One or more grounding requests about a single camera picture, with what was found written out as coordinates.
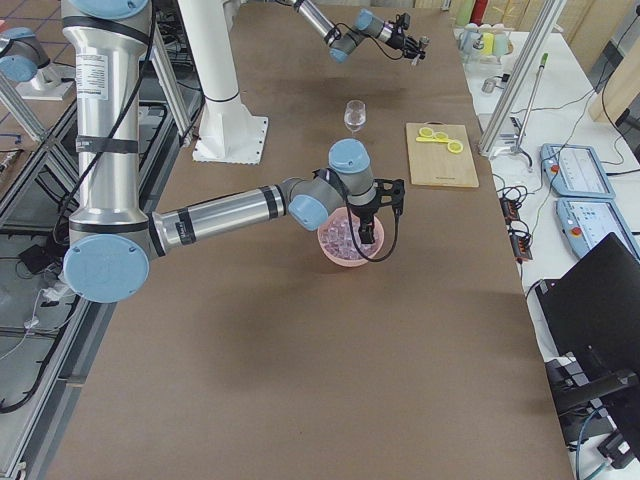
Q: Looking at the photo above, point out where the clear wine glass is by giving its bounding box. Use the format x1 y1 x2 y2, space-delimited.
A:
343 99 367 135

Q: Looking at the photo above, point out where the black power strip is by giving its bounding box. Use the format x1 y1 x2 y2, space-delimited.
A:
500 197 533 263

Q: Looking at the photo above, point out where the yellow plastic knife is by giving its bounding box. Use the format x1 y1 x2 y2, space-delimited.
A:
415 136 450 144

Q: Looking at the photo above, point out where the aluminium frame post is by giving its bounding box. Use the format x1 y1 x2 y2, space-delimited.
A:
478 0 566 156

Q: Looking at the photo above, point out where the white pedestal column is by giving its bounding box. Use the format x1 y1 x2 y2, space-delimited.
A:
179 0 268 165

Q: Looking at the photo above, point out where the wooden cutting board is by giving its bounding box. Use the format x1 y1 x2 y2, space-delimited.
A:
406 123 479 188

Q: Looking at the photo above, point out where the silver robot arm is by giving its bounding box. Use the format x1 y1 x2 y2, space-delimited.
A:
61 1 428 303
286 0 430 65

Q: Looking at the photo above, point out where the steel cocktail jigger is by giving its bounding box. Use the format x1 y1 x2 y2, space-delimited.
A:
411 36 430 66

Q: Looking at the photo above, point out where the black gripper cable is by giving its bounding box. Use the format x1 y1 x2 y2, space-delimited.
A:
339 179 404 263

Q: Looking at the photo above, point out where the pink bowl of ice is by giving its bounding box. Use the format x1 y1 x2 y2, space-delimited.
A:
317 207 385 267

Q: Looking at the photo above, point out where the black monitor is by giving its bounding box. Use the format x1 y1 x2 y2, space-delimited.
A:
536 233 639 430

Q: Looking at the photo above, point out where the small metal cup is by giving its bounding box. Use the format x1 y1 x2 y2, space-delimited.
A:
481 78 497 94

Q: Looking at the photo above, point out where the blue teach pendant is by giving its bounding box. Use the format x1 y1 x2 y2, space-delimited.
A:
540 143 615 199
556 197 639 258

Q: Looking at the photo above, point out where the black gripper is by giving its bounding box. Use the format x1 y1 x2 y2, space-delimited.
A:
348 179 405 245
390 13 425 60

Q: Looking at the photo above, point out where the rack of pastel cups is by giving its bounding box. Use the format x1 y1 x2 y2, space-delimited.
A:
455 23 514 64

